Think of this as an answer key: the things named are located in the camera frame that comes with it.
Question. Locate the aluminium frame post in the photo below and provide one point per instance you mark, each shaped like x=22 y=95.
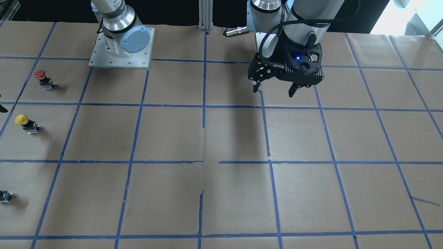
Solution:
x=205 y=13

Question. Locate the yellow push button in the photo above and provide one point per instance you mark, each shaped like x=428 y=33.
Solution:
x=28 y=125

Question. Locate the red push button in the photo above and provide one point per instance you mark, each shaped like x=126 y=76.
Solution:
x=45 y=82

